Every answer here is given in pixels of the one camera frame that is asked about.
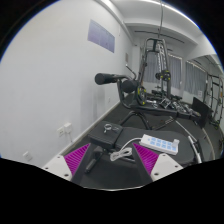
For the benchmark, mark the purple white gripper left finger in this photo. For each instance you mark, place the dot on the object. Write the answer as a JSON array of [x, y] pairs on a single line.
[[66, 166]]

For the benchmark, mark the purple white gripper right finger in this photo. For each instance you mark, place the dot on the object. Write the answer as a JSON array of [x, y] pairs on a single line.
[[156, 166]]

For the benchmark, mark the white charger plug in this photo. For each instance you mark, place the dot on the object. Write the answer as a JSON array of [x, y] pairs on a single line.
[[175, 143]]

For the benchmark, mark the white power strip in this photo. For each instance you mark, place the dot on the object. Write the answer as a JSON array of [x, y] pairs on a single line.
[[158, 144]]

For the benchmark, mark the black padded weight bench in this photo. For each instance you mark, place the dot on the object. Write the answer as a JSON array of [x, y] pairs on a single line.
[[111, 160]]

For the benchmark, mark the silver carabiner clip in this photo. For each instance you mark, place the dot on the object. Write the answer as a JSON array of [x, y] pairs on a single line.
[[107, 127]]

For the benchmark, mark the grey window curtain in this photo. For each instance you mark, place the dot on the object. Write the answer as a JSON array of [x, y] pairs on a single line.
[[195, 79]]

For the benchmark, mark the black bench adjustment handle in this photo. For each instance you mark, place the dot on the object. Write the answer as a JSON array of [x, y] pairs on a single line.
[[97, 154]]

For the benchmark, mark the white wall socket with plug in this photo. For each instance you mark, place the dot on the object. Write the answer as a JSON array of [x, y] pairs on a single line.
[[65, 129]]

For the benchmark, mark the white lower wall socket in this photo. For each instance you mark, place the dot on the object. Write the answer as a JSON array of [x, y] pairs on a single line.
[[27, 156]]

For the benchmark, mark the black wall rack frame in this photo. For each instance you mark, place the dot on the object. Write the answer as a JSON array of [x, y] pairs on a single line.
[[216, 99]]

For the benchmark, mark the blue wall poster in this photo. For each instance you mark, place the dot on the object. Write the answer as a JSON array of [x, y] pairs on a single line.
[[100, 36]]

